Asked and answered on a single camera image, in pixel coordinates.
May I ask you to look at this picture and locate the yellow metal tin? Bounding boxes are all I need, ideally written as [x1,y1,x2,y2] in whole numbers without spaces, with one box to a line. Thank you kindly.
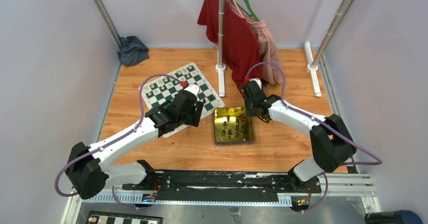
[213,107,255,147]

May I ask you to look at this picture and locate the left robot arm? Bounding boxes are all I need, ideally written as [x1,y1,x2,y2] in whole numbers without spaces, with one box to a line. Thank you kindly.
[65,84,204,199]

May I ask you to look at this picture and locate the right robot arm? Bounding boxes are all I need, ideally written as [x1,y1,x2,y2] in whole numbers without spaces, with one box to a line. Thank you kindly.
[241,79,357,193]

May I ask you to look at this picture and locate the green white chess mat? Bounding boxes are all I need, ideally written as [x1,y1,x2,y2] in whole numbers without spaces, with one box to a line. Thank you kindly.
[140,63,225,120]

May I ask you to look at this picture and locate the pink shorts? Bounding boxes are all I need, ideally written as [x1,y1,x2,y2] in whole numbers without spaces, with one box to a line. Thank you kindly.
[225,0,283,87]

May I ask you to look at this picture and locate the red t-shirt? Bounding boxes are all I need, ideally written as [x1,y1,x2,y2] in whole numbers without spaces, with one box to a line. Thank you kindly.
[197,0,260,91]

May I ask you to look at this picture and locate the white clothes rack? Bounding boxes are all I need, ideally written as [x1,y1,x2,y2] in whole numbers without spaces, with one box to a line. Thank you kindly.
[215,0,323,98]

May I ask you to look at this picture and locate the dark blue crumpled cloth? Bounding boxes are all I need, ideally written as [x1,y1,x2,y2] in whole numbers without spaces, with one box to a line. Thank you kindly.
[118,36,149,67]

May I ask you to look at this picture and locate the green clothes hanger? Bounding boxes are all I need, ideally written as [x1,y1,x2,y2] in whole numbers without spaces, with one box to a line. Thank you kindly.
[237,0,260,22]

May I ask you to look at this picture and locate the dark blue bottle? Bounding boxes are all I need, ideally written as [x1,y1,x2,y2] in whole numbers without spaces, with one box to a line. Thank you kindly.
[364,210,423,224]

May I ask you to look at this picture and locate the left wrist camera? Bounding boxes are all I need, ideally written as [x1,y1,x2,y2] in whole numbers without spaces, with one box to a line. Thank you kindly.
[184,84,200,96]

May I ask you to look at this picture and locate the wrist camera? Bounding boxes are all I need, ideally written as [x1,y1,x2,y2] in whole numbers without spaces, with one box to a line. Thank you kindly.
[249,78,262,88]
[184,84,200,96]

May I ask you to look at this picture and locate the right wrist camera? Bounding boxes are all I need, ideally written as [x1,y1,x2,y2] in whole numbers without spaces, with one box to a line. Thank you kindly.
[249,78,262,88]

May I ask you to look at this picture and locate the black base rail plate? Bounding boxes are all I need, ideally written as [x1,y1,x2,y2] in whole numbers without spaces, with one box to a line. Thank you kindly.
[122,170,321,202]

